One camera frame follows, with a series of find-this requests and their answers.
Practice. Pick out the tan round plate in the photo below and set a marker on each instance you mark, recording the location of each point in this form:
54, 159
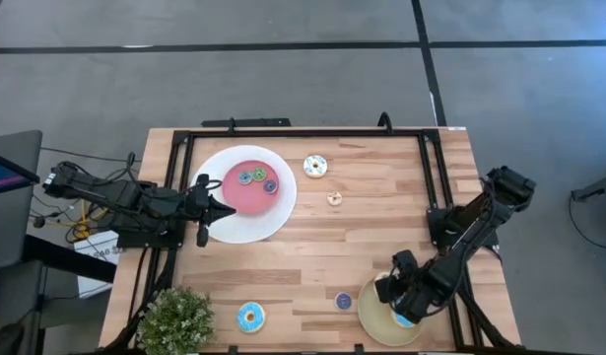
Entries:
376, 323

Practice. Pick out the pale turquoise icing donut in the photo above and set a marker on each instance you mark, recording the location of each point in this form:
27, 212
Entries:
405, 323

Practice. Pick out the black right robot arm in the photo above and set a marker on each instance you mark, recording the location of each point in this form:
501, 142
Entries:
509, 187

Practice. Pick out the dark screen with blue display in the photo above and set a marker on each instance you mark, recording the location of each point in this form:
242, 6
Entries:
7, 175

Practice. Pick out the black power strip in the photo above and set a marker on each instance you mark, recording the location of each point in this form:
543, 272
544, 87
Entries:
246, 122

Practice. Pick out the black metal beam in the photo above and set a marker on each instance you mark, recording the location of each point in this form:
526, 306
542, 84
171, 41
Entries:
71, 259

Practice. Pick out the small white icing donut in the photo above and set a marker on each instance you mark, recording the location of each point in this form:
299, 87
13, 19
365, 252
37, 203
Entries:
330, 198

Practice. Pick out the large blue sprinkled donut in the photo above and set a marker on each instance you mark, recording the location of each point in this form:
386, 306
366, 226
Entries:
242, 318

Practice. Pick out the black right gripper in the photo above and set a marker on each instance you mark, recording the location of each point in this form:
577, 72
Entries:
413, 301

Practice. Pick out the white printed cardboard box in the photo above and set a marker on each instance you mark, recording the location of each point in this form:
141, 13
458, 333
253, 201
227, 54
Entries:
103, 246

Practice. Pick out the artificial green plant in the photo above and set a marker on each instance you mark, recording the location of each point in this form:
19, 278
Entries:
177, 320

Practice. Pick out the black metal table frame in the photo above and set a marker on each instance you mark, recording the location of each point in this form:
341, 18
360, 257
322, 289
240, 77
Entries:
307, 133

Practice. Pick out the white round mat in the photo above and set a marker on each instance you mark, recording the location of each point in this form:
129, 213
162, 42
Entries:
263, 228

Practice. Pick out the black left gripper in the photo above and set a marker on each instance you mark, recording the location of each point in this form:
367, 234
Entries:
198, 203

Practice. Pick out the large white striped donut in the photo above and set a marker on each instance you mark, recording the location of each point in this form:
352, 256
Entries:
308, 167

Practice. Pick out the grey metal stand leg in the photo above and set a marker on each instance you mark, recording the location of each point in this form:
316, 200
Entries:
598, 187

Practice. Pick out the small green icing donut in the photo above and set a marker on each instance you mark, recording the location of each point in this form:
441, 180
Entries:
255, 174

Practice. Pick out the pink round plate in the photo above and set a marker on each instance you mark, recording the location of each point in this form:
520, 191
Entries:
243, 199

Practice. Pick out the small purple icing donut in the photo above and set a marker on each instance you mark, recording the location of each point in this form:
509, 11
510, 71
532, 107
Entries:
339, 301
266, 187

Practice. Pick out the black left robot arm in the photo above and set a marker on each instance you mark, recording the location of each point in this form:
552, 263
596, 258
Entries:
125, 194

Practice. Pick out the small teal sprinkled donut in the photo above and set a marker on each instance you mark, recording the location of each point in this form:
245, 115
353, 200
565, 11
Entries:
241, 178

